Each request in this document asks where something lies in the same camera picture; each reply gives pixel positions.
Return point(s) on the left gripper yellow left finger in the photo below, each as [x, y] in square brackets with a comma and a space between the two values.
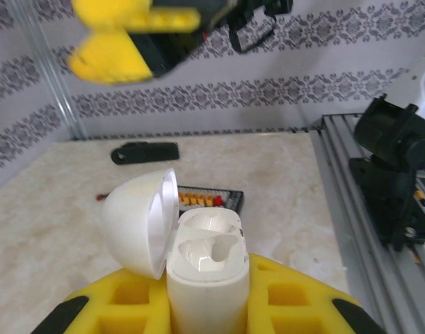
[128, 299]

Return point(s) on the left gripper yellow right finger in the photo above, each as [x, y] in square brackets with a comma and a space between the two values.
[295, 306]

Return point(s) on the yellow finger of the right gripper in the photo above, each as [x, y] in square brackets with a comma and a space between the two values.
[108, 59]
[135, 19]

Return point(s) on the white earbuds charging case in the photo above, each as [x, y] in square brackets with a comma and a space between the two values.
[205, 299]

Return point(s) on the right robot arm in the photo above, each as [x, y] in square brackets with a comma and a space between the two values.
[382, 132]

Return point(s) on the black stapler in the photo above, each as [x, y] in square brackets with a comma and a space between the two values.
[146, 152]

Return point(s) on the black screwdriver bit set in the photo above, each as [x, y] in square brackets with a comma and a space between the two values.
[229, 200]

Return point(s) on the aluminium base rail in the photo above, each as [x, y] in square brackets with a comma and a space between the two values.
[341, 195]

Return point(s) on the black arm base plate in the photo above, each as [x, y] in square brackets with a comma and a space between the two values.
[372, 181]

